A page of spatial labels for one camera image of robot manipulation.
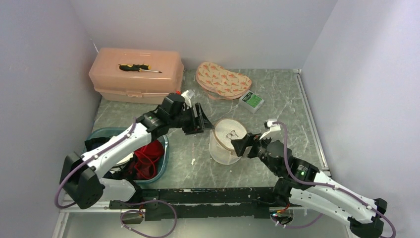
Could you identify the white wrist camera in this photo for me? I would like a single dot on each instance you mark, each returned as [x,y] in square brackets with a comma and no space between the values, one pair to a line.
[273,130]
[187,95]

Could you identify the red satin bra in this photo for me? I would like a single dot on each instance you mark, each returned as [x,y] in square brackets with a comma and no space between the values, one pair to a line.
[147,159]

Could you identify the black yellow screwdriver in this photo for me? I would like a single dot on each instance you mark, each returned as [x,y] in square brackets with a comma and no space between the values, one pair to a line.
[137,68]

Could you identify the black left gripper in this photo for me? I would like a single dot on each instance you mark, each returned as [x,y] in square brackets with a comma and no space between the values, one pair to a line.
[198,123]

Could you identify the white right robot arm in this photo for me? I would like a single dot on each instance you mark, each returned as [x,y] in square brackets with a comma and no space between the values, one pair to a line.
[301,183]

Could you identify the floral mesh laundry bag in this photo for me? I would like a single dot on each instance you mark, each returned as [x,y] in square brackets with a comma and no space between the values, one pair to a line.
[227,85]

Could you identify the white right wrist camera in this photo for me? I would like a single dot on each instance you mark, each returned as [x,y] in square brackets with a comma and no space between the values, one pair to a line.
[273,130]

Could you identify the teal plastic basin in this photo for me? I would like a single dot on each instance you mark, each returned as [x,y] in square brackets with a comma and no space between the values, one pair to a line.
[103,135]

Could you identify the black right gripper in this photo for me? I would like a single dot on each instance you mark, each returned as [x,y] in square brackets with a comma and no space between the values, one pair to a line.
[250,139]

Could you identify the pink plastic storage box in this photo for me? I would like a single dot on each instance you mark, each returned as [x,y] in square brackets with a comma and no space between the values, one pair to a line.
[136,87]

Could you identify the round white mesh pouch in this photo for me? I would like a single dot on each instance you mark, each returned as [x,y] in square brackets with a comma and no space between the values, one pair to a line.
[220,147]

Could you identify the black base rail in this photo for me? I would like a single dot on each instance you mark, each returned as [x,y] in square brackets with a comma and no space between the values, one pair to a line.
[159,204]

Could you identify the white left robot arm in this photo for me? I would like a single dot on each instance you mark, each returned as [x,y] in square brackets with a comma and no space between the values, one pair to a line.
[82,176]

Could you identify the white green small box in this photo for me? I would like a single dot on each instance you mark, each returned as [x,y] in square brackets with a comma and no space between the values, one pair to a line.
[250,101]

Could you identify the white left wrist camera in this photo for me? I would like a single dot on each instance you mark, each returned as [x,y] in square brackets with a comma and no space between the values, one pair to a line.
[187,95]

